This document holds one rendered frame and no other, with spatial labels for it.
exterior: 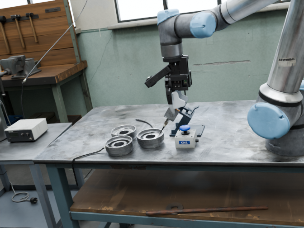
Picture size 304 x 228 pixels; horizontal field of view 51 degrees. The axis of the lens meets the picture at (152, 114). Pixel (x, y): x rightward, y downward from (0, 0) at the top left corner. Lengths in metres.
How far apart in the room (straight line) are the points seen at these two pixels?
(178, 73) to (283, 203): 0.63
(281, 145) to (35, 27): 2.49
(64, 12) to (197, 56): 1.19
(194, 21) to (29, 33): 2.33
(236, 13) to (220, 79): 1.73
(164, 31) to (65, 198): 0.79
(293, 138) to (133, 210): 0.66
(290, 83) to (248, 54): 1.83
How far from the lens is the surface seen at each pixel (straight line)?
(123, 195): 1.43
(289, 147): 1.11
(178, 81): 1.11
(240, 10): 1.08
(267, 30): 2.70
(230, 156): 1.11
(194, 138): 1.17
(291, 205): 1.33
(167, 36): 1.08
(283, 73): 0.91
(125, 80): 2.96
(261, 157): 1.11
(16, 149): 1.83
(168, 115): 1.18
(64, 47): 3.01
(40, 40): 3.12
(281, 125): 0.93
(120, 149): 1.18
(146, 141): 1.20
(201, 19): 1.00
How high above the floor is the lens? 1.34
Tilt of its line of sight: 20 degrees down
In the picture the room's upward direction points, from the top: 8 degrees counter-clockwise
